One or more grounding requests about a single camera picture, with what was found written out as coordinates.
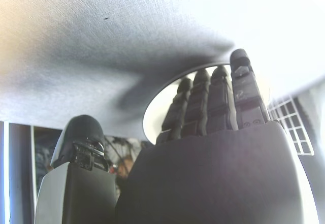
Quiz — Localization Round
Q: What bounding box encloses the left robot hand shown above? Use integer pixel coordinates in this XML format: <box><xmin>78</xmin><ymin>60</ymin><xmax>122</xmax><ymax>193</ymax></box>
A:
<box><xmin>34</xmin><ymin>48</ymin><xmax>318</xmax><ymax>224</ymax></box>

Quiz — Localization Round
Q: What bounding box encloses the plain white plate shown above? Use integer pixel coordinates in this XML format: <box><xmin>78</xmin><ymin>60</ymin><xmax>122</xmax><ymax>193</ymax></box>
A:
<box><xmin>142</xmin><ymin>61</ymin><xmax>272</xmax><ymax>146</ymax></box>

